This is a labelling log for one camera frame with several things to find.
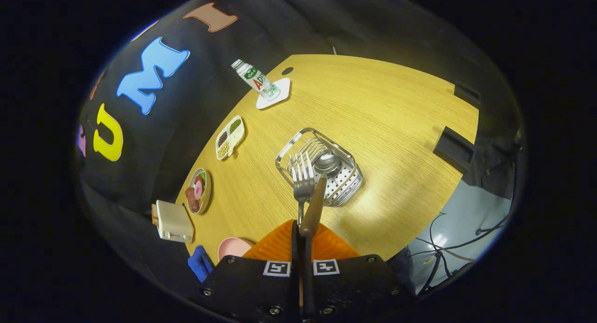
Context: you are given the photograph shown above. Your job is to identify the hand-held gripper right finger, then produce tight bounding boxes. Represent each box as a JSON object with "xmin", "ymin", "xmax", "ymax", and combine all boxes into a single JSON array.
[{"xmin": 305, "ymin": 220, "xmax": 416, "ymax": 321}]

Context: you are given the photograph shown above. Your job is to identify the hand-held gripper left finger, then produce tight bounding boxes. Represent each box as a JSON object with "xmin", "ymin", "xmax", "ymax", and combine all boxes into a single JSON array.
[{"xmin": 200, "ymin": 219, "xmax": 299, "ymax": 323}]

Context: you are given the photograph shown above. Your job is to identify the metal spoon with wooden handle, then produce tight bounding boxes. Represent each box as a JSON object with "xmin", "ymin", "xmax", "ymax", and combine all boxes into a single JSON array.
[{"xmin": 298, "ymin": 154, "xmax": 341, "ymax": 238}]

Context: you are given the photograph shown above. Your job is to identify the metal fork with wooden handle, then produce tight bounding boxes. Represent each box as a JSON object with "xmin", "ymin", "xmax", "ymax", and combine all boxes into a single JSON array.
[{"xmin": 289, "ymin": 153, "xmax": 316, "ymax": 228}]

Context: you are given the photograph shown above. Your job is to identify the pink plate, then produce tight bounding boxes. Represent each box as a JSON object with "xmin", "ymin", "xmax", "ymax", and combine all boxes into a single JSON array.
[{"xmin": 218, "ymin": 237, "xmax": 255, "ymax": 262}]

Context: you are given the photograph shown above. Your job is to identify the blue cloth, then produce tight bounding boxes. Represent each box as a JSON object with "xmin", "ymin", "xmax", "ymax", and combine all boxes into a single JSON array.
[{"xmin": 187, "ymin": 245, "xmax": 213, "ymax": 283}]

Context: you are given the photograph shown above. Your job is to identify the plate of mixed food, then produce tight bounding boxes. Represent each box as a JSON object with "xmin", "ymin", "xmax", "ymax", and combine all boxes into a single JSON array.
[{"xmin": 185, "ymin": 168, "xmax": 212, "ymax": 215}]

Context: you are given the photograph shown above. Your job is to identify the white toaster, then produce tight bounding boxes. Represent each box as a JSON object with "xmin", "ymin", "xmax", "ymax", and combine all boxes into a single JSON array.
[{"xmin": 155, "ymin": 200, "xmax": 194, "ymax": 243}]

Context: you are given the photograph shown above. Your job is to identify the white divided bean tray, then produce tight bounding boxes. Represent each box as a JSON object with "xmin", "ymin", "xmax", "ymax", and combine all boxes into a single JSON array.
[{"xmin": 215, "ymin": 115, "xmax": 245, "ymax": 161}]

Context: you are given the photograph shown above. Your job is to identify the white square coaster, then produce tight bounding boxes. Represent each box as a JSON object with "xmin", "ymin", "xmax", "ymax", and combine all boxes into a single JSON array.
[{"xmin": 256, "ymin": 77, "xmax": 292, "ymax": 110}]

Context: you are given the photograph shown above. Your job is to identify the white green-label bottle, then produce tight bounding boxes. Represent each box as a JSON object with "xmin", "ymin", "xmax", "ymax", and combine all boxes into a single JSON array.
[{"xmin": 231, "ymin": 59, "xmax": 281, "ymax": 102}]

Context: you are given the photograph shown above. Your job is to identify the black table clamp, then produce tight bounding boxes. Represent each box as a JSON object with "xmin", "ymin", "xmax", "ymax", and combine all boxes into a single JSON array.
[
  {"xmin": 454, "ymin": 83, "xmax": 482, "ymax": 110},
  {"xmin": 433, "ymin": 126, "xmax": 475, "ymax": 174}
]

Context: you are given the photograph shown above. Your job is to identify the metal wire basket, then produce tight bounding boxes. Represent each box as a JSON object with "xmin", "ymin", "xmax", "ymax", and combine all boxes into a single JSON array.
[{"xmin": 275, "ymin": 127, "xmax": 364, "ymax": 207}]

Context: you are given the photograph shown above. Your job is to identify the black floor cables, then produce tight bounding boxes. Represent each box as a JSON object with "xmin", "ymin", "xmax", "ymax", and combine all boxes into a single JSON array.
[{"xmin": 406, "ymin": 211, "xmax": 511, "ymax": 295}]

